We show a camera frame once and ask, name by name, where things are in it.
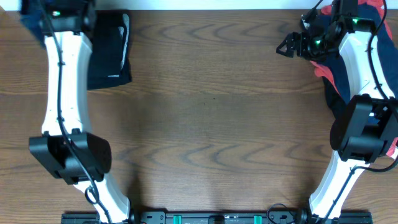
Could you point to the navy blue shorts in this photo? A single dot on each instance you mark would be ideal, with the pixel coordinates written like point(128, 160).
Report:
point(31, 14)

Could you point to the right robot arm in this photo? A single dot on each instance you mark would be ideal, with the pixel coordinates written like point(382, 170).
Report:
point(367, 127)

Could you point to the folded black garment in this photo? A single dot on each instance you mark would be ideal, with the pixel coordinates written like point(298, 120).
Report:
point(109, 62)

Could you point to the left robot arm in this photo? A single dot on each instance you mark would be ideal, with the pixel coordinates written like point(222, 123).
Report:
point(67, 148)

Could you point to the black garment under pile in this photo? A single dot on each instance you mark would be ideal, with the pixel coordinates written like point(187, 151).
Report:
point(333, 99)

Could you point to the red garment in pile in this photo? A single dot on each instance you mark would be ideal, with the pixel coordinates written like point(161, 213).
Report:
point(323, 71)

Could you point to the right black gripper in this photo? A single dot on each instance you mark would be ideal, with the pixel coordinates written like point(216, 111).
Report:
point(296, 43)

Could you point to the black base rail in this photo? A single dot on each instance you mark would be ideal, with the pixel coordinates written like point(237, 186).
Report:
point(278, 217)

